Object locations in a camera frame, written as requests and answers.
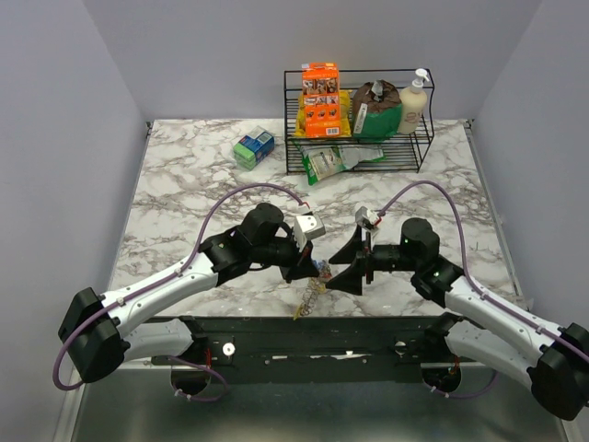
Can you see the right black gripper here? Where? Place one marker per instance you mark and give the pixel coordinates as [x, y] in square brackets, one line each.
[351, 278]

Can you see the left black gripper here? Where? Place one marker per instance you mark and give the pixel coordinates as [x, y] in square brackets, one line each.
[301, 265]

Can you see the metal disc with keyrings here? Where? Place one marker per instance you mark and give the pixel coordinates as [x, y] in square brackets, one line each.
[315, 287]

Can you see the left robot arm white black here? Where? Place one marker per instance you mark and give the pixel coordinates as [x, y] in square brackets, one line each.
[100, 332]

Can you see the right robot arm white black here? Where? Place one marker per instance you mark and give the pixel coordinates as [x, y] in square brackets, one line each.
[548, 359]

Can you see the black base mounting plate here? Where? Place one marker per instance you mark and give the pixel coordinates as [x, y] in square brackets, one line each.
[281, 350]

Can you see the green white pouch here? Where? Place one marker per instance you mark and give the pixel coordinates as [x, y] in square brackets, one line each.
[320, 162]

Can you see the silver green foil pouch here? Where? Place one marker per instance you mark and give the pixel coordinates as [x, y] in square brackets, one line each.
[352, 156]

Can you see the green sponge pack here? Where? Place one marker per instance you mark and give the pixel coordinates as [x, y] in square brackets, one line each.
[253, 147]

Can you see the yellow snack bag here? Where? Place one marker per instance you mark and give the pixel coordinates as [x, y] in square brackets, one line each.
[323, 116]

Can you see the brown green coffee bag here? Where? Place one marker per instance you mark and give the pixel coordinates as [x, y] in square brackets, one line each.
[376, 110]

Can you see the cream lotion pump bottle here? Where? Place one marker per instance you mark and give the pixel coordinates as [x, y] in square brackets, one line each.
[413, 100]

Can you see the orange cardboard box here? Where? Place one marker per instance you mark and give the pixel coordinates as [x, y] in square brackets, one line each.
[320, 79]

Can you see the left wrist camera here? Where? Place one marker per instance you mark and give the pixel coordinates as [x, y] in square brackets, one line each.
[308, 227]

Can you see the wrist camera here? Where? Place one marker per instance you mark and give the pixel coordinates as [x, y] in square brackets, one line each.
[367, 218]
[308, 227]

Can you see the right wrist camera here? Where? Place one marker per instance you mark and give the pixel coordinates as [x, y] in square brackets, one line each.
[367, 218]

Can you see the black wire shelf rack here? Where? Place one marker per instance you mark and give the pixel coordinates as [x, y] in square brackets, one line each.
[403, 152]

